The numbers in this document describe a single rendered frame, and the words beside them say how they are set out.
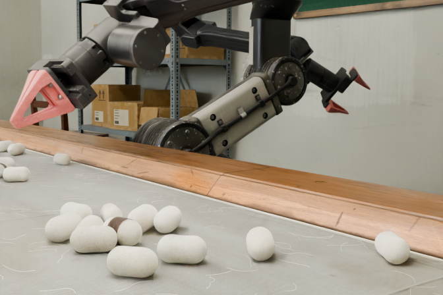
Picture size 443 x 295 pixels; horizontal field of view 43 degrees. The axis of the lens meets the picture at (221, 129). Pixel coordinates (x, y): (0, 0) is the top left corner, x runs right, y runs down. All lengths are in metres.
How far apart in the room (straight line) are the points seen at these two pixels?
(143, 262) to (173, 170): 0.35
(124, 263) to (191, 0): 0.48
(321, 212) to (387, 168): 2.20
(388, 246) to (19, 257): 0.27
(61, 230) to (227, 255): 0.13
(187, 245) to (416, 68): 2.28
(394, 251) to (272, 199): 0.18
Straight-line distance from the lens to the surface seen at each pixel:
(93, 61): 0.80
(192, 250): 0.40
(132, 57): 0.75
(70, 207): 0.53
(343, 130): 2.84
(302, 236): 0.49
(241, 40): 1.69
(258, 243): 0.41
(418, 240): 0.47
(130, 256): 0.38
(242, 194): 0.60
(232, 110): 1.14
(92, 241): 0.44
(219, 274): 0.39
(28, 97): 0.78
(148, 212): 0.49
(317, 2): 2.94
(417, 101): 2.63
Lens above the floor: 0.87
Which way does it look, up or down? 5 degrees down
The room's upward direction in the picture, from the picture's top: straight up
